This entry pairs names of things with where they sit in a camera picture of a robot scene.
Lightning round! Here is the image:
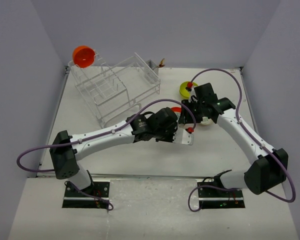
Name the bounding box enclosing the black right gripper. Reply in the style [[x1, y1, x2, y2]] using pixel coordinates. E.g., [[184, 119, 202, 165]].
[[178, 99, 206, 125]]

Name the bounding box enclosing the patterned beige bowl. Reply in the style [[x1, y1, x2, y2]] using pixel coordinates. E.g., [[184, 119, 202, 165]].
[[199, 117, 214, 126]]

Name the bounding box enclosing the orange bowl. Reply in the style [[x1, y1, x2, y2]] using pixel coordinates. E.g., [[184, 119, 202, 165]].
[[171, 106, 182, 114], [72, 45, 96, 68]]

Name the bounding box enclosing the lime green bowl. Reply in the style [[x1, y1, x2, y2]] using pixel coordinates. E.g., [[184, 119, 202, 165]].
[[179, 81, 198, 92], [179, 91, 191, 99]]

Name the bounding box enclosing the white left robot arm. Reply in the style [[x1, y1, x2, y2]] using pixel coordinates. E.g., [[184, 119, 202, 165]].
[[49, 107, 178, 197]]

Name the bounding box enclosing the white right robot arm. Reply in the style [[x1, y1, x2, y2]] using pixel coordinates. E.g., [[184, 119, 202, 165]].
[[179, 83, 288, 197]]

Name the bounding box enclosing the brown wooden spoon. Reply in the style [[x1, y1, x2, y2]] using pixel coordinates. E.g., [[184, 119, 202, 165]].
[[157, 58, 165, 68]]

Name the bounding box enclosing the grey cutlery holder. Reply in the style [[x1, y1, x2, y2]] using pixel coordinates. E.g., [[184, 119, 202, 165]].
[[146, 59, 159, 75]]

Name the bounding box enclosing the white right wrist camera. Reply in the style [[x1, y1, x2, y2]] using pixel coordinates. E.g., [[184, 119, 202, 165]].
[[188, 86, 198, 103]]

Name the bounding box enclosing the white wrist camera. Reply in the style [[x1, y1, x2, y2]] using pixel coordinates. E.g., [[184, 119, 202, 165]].
[[188, 86, 198, 103], [172, 128, 194, 146]]

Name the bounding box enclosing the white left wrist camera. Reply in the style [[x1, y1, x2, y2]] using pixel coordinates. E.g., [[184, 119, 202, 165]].
[[172, 128, 194, 146]]

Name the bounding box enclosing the white wire dish rack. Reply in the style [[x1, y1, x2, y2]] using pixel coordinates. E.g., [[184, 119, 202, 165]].
[[68, 53, 161, 128]]

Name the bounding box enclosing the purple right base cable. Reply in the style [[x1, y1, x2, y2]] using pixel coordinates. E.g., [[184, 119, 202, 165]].
[[187, 186, 241, 213]]

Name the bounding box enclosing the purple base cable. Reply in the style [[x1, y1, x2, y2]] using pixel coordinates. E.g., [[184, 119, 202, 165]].
[[187, 186, 241, 213], [69, 182, 115, 211]]

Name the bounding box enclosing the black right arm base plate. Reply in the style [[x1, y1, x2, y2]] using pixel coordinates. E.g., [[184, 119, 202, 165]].
[[197, 187, 246, 210]]

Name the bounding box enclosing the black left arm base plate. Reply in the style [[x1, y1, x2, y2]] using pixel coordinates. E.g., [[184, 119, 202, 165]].
[[62, 180, 111, 210]]

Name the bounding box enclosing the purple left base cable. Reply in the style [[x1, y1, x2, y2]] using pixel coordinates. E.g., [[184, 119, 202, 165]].
[[69, 182, 115, 211]]

